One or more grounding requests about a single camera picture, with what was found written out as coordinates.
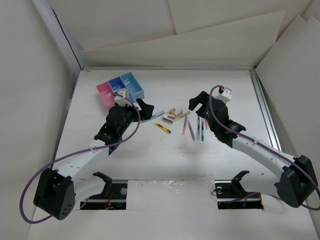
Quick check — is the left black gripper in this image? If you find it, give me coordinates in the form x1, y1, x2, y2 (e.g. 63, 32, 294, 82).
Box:
117, 99, 153, 136

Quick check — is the light blue pen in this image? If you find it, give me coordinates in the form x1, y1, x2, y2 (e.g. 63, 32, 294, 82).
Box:
142, 111, 165, 123

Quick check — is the yellow utility knife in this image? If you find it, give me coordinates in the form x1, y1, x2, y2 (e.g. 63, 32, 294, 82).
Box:
154, 122, 172, 134

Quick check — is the purple highlighter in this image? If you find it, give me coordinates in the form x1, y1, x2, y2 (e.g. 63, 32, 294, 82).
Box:
187, 120, 196, 141

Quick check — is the pink highlighter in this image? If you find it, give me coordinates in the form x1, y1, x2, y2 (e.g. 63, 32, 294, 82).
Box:
182, 115, 188, 136

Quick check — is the white sleeved eraser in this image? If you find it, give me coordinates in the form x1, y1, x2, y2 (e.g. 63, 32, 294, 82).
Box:
174, 109, 184, 117

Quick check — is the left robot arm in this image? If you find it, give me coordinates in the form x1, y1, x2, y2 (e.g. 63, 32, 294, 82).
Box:
33, 97, 155, 221

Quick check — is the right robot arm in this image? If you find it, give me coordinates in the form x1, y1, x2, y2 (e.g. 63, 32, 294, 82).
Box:
188, 86, 320, 208

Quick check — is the orange highlighter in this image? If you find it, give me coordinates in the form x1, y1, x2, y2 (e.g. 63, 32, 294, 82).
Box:
205, 119, 210, 130

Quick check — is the green gel pen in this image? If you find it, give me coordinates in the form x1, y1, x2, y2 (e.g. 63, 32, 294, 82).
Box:
201, 118, 205, 142

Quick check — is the light blue container bin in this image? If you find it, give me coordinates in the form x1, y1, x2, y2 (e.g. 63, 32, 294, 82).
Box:
120, 72, 145, 103

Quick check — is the blue gel pen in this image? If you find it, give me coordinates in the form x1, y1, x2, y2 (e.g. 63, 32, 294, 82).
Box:
196, 116, 201, 141

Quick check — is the dark blue container bin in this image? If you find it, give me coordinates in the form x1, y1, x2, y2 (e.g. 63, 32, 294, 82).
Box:
108, 76, 130, 93

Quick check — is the pink container bin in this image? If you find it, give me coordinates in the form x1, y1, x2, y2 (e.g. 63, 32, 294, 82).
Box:
96, 81, 115, 110

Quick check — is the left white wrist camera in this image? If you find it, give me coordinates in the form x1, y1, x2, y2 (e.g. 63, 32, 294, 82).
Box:
114, 88, 131, 107

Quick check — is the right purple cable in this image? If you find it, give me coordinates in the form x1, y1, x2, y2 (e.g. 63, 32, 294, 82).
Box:
209, 84, 320, 211

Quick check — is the right aluminium rail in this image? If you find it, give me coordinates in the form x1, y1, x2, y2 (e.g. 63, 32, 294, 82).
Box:
249, 70, 282, 151

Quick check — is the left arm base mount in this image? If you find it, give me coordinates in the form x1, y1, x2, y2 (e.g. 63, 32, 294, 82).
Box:
79, 172, 128, 210

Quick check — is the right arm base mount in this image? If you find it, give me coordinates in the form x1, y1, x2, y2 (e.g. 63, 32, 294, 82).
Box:
211, 170, 264, 210

